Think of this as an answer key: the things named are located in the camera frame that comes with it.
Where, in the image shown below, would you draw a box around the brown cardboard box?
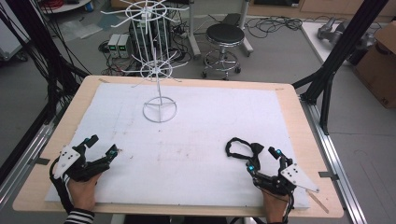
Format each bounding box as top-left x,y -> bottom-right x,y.
352,21 -> 396,110

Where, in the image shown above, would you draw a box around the aluminium rail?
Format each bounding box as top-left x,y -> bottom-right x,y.
299,96 -> 369,224
0,119 -> 64,208

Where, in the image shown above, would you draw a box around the white wire display rack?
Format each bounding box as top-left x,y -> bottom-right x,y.
100,0 -> 191,124

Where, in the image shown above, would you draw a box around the grey bench power supply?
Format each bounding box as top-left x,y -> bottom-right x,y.
106,33 -> 121,59
117,33 -> 133,59

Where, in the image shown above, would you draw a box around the thin wooden stick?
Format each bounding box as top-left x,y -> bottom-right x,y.
305,189 -> 331,215

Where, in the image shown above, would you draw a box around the black hair band with bow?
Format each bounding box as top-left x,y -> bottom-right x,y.
225,136 -> 265,171

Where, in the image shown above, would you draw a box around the black round stool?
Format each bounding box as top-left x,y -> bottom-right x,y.
201,22 -> 248,81

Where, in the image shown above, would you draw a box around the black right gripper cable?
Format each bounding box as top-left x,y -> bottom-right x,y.
281,186 -> 296,224

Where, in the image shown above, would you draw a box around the white foam mat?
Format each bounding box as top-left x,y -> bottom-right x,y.
44,81 -> 311,210

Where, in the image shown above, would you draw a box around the person's right hand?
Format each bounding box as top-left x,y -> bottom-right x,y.
261,189 -> 291,224

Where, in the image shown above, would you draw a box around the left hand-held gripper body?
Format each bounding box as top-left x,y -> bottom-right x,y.
52,145 -> 112,183

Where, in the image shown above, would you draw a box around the person's left hand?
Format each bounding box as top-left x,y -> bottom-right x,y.
66,173 -> 103,213

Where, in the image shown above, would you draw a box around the black floor cable bundle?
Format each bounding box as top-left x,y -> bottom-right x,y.
244,14 -> 304,40

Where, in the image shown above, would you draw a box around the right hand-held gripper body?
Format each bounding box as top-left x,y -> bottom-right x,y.
251,156 -> 321,197

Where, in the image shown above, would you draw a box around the grey equipment case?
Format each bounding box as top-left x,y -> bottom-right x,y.
0,12 -> 32,63

